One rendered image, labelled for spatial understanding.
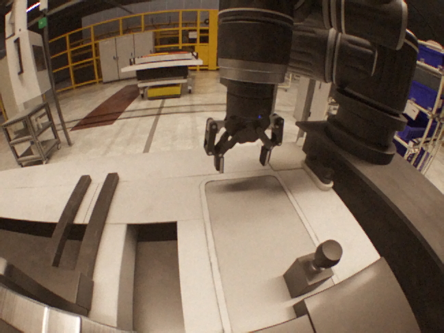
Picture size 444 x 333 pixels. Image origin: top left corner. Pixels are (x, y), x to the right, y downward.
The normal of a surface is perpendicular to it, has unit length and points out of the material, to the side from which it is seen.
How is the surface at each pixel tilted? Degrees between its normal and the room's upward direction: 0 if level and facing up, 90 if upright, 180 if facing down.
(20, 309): 0
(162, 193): 0
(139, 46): 90
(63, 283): 0
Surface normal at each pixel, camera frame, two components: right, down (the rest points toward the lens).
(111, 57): 0.18, 0.59
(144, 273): 0.04, -0.80
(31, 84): 0.57, 0.50
